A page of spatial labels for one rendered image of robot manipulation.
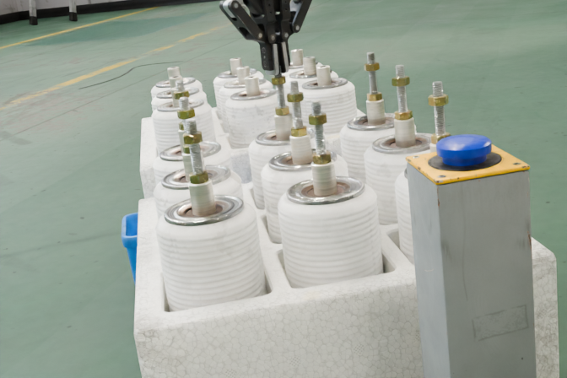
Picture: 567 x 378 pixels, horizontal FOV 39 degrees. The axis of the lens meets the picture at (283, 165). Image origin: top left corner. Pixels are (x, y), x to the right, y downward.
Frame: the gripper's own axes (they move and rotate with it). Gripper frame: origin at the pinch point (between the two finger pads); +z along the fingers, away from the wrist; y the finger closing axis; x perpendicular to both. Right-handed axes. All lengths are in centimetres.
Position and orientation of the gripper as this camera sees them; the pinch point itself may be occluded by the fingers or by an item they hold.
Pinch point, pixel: (275, 57)
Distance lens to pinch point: 96.9
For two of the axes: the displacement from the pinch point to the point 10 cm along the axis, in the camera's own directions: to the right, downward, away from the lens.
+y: 7.8, -2.6, 5.7
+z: 1.2, 9.6, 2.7
